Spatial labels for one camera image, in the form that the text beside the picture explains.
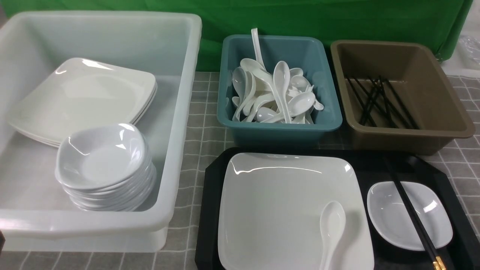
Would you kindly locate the black chopsticks bundle in bin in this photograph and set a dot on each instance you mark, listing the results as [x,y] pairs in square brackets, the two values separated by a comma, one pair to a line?
[381,106]

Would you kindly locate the stack of white square plates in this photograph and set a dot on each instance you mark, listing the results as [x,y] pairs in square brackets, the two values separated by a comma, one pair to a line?
[82,94]

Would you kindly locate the large white square plate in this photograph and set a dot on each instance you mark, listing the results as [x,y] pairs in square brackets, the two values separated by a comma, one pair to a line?
[270,211]

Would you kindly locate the teal plastic bin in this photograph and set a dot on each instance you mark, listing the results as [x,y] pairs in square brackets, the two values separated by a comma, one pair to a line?
[302,52]

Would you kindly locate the large translucent white tub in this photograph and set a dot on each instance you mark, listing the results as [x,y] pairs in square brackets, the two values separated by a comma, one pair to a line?
[36,213]

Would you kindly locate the right white spoon in bin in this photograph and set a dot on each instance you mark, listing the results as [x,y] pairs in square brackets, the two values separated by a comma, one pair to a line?
[296,106]

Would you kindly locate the black chopstick gold tip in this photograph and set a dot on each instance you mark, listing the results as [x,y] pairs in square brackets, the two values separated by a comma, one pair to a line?
[410,217]

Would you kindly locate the green backdrop cloth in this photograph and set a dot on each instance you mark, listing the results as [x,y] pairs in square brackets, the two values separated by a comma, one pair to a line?
[435,24]

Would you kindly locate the small white sauce dish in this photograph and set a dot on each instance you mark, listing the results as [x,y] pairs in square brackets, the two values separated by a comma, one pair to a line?
[391,220]

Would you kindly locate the white soup spoon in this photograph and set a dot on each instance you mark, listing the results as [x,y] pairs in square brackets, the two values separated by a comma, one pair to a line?
[331,225]

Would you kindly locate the upright white spoon in bin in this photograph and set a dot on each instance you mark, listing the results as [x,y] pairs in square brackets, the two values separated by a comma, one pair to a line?
[257,47]

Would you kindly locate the stack of small white bowls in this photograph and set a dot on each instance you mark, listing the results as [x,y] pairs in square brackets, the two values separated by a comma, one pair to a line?
[106,169]

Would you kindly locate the brown plastic bin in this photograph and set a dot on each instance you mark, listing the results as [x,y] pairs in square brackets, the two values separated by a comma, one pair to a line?
[419,79]

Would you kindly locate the left white spoon in bin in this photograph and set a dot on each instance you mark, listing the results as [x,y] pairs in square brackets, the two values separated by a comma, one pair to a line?
[239,84]

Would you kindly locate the grey checked tablecloth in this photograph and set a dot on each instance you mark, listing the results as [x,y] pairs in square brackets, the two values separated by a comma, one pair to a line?
[205,139]

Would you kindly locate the top white spoon in bin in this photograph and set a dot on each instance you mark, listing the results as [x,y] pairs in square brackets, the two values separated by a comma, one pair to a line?
[281,78]

